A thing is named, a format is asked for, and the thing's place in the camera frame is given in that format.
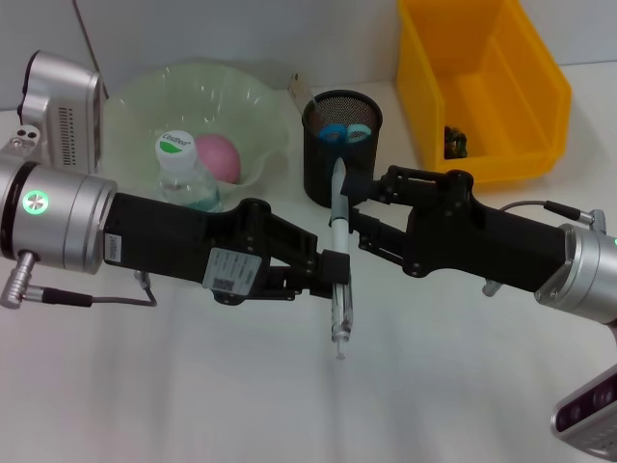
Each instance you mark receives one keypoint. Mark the pink toy peach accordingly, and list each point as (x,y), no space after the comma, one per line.
(222,159)

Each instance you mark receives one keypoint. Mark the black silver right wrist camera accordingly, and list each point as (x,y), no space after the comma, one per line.
(588,424)

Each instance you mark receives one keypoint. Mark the yellow plastic bin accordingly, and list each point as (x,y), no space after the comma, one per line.
(482,72)

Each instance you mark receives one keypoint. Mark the green plastic wrapper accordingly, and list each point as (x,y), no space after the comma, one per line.
(455,142)

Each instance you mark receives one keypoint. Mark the transparent plastic ruler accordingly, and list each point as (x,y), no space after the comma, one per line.
(301,91)

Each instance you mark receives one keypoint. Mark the silver left wrist connector post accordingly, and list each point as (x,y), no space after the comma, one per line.
(17,282)

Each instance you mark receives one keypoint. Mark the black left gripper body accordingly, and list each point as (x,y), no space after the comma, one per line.
(169,236)

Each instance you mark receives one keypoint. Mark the translucent green fruit plate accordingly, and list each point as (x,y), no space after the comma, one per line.
(231,106)

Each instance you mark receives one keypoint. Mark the silver right wrist connector post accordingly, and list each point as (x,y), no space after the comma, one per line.
(490,288)

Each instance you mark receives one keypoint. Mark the silver wrist connector post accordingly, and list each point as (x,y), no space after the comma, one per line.
(17,282)
(490,288)

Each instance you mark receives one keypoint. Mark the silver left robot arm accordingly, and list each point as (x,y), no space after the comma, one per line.
(48,217)

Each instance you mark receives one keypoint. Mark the clear green-label water bottle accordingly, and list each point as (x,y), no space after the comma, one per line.
(188,188)

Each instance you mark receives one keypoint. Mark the blue scissors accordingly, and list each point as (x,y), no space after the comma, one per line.
(332,132)

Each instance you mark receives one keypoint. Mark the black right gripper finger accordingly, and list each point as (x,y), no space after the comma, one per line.
(385,185)
(381,236)

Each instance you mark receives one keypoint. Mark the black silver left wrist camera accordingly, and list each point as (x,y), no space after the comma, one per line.
(67,116)

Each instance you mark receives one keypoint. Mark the black mesh pen holder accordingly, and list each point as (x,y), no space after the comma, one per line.
(361,144)

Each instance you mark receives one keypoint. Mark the grey grip ballpoint pen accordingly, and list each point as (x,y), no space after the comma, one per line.
(340,231)

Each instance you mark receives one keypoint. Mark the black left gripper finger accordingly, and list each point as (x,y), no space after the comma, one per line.
(289,236)
(328,277)

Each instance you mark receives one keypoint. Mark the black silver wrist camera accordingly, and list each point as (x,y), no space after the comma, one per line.
(588,424)
(67,116)

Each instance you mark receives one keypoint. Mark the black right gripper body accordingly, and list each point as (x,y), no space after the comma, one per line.
(482,236)

